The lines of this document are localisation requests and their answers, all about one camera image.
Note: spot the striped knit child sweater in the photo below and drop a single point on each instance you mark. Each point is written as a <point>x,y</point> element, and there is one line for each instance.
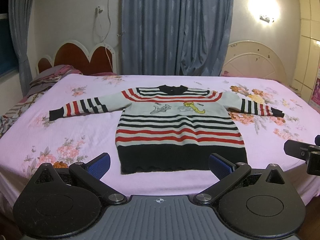
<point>172,128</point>

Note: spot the red heart-shaped headboard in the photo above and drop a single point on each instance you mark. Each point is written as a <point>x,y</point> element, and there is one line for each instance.
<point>101,59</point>

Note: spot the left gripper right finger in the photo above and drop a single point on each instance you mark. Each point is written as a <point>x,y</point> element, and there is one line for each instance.
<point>229,175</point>

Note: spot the pink poster on wardrobe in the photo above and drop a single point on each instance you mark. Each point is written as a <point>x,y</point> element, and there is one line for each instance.
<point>315,97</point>

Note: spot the pink pillow at cream headboard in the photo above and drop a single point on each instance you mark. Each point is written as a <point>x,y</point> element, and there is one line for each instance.
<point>226,74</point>

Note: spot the blue centre curtain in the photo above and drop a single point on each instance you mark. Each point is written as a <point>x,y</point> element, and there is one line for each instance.
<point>175,37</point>

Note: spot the white wall charger plug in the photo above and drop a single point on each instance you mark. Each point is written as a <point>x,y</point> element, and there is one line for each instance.
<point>99,10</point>

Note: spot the wall lamp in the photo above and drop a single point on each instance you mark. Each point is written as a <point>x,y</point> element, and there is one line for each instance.
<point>266,19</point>

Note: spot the grey-blue left curtain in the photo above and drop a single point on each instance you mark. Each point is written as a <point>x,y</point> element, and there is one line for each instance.
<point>19,18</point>

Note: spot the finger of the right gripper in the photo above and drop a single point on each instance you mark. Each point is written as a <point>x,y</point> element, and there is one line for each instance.
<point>301,150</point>

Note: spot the dark window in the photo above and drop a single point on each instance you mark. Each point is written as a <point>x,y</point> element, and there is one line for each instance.
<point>8,58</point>

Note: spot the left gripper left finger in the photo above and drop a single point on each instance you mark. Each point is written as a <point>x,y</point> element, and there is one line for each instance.
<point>88,175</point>

